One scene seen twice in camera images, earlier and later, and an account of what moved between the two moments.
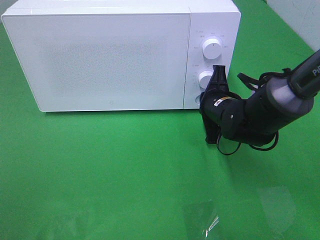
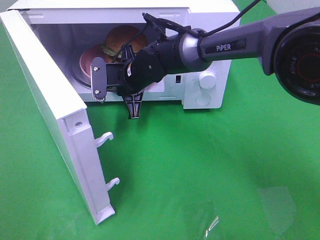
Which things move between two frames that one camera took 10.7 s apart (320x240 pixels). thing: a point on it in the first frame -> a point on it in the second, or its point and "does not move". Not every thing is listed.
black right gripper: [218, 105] -> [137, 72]
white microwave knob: [204, 78] does not move
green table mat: [149, 174] does not move
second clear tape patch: [279, 205] does not move
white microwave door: [103, 62] -> [63, 114]
